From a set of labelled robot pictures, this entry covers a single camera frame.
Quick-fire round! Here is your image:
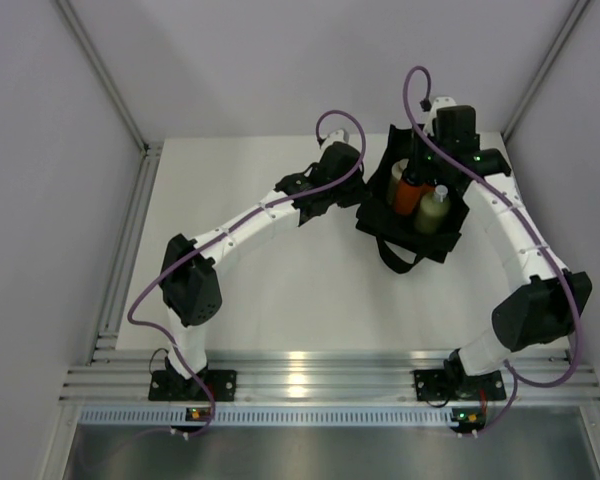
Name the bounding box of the cream bottle white cap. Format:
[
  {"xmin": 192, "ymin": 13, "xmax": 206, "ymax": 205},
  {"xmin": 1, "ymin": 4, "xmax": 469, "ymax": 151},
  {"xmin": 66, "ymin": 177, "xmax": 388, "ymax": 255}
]
[{"xmin": 386, "ymin": 158, "xmax": 409, "ymax": 205}]

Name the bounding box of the black canvas bag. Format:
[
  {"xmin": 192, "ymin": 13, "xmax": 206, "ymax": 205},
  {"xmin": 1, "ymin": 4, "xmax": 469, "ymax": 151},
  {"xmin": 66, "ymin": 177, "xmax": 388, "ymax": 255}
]
[{"xmin": 356, "ymin": 125, "xmax": 469, "ymax": 274}]

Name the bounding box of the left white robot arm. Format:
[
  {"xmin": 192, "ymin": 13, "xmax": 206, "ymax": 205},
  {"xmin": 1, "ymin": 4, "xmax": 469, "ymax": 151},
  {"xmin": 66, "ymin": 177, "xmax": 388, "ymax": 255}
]
[{"xmin": 150, "ymin": 141, "xmax": 366, "ymax": 400}]

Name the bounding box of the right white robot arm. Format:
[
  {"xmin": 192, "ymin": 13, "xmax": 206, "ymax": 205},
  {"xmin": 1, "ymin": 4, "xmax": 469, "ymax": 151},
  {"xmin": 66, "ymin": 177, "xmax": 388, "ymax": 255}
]
[{"xmin": 412, "ymin": 97, "xmax": 592, "ymax": 397}]

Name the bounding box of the yellow-green pump bottle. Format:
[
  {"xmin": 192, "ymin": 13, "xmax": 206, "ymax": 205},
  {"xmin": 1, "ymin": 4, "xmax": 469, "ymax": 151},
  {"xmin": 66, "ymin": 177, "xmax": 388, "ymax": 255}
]
[{"xmin": 414, "ymin": 185, "xmax": 451, "ymax": 235}]

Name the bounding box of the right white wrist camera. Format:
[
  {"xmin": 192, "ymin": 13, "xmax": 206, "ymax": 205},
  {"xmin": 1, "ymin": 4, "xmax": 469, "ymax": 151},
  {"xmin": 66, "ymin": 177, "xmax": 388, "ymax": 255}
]
[{"xmin": 427, "ymin": 96, "xmax": 457, "ymax": 121}]

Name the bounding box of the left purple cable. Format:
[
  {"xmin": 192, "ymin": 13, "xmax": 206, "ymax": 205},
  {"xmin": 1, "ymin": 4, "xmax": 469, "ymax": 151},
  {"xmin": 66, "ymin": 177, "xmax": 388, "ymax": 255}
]
[{"xmin": 128, "ymin": 109, "xmax": 367, "ymax": 441}]

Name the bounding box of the purple cable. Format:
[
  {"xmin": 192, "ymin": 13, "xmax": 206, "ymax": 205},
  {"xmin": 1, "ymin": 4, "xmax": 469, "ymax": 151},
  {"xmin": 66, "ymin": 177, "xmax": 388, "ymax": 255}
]
[
  {"xmin": 403, "ymin": 64, "xmax": 584, "ymax": 441},
  {"xmin": 128, "ymin": 109, "xmax": 367, "ymax": 441}
]

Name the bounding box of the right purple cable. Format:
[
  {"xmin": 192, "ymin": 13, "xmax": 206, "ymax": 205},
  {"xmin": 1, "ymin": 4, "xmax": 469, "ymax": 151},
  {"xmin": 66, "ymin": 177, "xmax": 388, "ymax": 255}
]
[{"xmin": 403, "ymin": 64, "xmax": 584, "ymax": 441}]

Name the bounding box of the right aluminium frame post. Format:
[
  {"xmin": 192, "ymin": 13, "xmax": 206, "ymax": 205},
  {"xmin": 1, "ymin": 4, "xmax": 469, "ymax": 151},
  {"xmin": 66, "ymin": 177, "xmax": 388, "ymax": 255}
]
[{"xmin": 501, "ymin": 0, "xmax": 594, "ymax": 144}]

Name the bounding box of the aluminium frame post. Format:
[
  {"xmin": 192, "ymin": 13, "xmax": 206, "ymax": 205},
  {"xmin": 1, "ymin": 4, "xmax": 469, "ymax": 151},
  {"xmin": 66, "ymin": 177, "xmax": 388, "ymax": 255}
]
[
  {"xmin": 52, "ymin": 0, "xmax": 148, "ymax": 154},
  {"xmin": 501, "ymin": 0, "xmax": 594, "ymax": 144}
]

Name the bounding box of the left aluminium frame post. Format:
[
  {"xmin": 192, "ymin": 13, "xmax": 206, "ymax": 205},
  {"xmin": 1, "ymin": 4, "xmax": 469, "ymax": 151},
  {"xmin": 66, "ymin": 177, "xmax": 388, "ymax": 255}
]
[{"xmin": 52, "ymin": 0, "xmax": 148, "ymax": 154}]

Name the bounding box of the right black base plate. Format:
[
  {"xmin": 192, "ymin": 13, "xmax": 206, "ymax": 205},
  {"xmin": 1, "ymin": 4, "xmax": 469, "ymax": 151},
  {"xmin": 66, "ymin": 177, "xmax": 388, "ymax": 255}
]
[{"xmin": 413, "ymin": 368, "xmax": 507, "ymax": 405}]

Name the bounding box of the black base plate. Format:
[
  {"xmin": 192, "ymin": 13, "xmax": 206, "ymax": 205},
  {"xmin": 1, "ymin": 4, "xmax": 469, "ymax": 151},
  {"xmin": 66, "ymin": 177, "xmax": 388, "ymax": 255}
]
[
  {"xmin": 148, "ymin": 369, "xmax": 237, "ymax": 402},
  {"xmin": 413, "ymin": 368, "xmax": 507, "ymax": 405}
]

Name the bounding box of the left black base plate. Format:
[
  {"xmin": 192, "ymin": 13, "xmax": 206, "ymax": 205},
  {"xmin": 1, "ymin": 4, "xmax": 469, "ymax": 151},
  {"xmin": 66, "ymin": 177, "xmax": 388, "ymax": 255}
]
[{"xmin": 148, "ymin": 369, "xmax": 237, "ymax": 402}]

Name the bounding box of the aluminium front rail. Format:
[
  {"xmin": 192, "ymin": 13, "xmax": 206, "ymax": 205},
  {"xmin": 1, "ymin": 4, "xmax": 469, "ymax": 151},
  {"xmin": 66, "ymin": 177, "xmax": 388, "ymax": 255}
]
[{"xmin": 58, "ymin": 349, "xmax": 600, "ymax": 407}]

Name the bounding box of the grey slotted cable duct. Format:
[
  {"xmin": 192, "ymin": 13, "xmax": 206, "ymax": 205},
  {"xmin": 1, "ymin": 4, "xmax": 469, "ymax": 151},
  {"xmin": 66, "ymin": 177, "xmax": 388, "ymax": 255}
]
[{"xmin": 79, "ymin": 406, "xmax": 485, "ymax": 427}]

